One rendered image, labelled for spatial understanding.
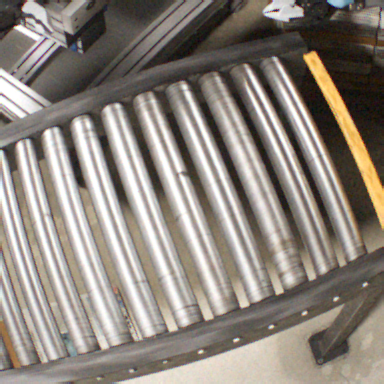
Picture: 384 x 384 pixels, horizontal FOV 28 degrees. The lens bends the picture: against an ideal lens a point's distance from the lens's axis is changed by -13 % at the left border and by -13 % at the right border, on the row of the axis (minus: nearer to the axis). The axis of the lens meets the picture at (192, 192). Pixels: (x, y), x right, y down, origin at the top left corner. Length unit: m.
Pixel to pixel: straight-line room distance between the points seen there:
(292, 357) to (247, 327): 0.82
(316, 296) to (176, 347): 0.26
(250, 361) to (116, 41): 1.00
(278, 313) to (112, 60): 1.14
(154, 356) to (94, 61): 1.16
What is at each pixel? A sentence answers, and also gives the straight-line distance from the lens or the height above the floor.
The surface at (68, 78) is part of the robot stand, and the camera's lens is 2.31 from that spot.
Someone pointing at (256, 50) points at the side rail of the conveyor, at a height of 0.80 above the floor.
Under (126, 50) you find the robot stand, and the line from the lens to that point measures 2.31.
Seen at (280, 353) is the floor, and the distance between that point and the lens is 2.19.
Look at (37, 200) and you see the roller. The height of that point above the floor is 0.80.
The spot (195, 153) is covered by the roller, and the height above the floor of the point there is 0.79.
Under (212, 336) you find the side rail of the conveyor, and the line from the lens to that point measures 1.38.
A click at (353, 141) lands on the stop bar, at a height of 0.82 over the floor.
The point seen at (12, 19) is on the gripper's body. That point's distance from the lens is 1.23.
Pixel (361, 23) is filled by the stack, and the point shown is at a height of 0.49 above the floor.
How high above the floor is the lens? 2.14
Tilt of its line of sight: 67 degrees down
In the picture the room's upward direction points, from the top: 4 degrees counter-clockwise
